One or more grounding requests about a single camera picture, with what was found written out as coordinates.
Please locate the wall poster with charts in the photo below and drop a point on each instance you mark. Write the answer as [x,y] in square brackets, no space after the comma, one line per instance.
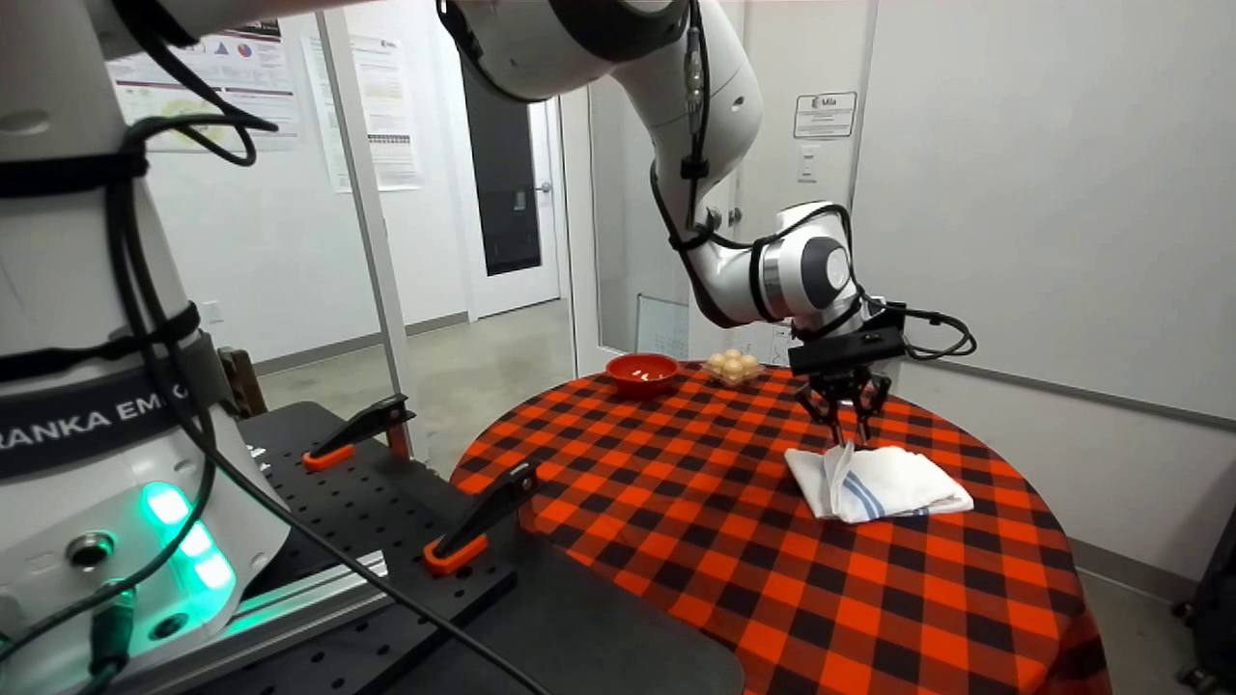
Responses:
[232,77]

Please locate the clear carton of eggs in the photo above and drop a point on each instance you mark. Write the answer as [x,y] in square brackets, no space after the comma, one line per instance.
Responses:
[734,367]

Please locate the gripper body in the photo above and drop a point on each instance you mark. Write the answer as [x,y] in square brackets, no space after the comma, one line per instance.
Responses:
[842,379]

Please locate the black clamp with orange grips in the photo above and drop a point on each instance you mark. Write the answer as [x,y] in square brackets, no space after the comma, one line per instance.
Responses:
[362,427]
[483,516]

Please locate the white door with dark window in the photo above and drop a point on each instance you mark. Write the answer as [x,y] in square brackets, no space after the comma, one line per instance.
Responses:
[507,193]

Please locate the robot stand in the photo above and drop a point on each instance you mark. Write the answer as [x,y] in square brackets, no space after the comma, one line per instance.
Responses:
[386,502]

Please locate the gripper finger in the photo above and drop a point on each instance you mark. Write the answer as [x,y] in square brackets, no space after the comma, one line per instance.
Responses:
[869,403]
[819,407]

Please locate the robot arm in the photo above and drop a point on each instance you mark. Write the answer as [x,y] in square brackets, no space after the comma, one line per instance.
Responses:
[676,87]

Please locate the wall poster with text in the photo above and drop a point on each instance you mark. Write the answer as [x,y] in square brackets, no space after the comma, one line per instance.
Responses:
[386,116]

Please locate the red and black plaid tablecloth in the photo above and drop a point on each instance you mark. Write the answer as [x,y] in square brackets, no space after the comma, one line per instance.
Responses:
[753,550]

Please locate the white towel with blue stripes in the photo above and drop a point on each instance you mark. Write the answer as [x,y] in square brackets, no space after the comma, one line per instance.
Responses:
[884,487]

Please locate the wall socket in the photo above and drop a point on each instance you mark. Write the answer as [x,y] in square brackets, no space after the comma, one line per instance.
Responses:
[211,313]

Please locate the small wall sign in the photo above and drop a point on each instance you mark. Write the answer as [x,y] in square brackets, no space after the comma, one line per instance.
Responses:
[825,115]

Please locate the red bowl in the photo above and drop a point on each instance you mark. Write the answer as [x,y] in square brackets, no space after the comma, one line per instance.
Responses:
[642,374]

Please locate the small whiteboard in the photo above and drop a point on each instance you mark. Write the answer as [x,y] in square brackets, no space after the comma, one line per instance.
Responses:
[662,326]

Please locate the grey metal post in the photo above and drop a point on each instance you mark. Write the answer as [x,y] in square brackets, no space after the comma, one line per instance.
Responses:
[372,241]

